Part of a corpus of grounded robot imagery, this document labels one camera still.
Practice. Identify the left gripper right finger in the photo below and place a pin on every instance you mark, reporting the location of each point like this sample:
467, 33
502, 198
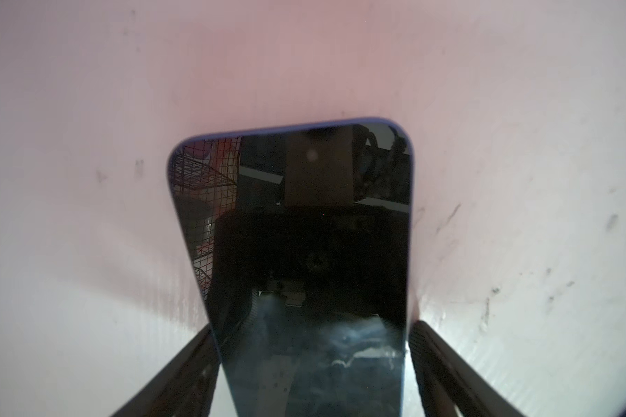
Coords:
448, 385

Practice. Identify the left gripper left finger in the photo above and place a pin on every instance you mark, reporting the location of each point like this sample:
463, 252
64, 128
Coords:
184, 387

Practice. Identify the black smartphone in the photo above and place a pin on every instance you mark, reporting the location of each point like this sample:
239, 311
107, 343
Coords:
299, 240

